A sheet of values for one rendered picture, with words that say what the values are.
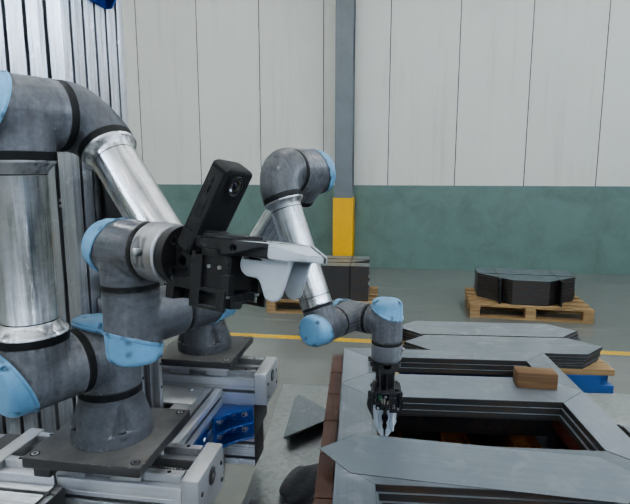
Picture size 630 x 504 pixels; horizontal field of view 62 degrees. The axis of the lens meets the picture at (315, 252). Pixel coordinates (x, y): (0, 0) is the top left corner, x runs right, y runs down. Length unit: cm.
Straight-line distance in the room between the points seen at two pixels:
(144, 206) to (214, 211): 29
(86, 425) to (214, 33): 812
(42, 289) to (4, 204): 14
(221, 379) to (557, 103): 755
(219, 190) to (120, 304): 22
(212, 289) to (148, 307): 17
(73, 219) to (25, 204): 30
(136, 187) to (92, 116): 14
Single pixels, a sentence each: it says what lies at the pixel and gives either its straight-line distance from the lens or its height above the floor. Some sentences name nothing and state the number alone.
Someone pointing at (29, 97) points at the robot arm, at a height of 164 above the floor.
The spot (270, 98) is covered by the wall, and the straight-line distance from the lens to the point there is 847.
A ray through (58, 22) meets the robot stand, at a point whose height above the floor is 182.
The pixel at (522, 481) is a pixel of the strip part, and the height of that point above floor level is 87.
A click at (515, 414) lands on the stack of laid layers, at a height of 83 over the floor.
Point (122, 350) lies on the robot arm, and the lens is 73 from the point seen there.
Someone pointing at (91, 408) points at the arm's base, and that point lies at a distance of 106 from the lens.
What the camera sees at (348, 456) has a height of 87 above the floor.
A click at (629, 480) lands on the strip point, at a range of 142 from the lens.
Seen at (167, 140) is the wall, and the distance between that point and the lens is 897.
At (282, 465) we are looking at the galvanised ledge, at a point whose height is 68.
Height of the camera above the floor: 154
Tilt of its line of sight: 9 degrees down
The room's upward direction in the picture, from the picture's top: straight up
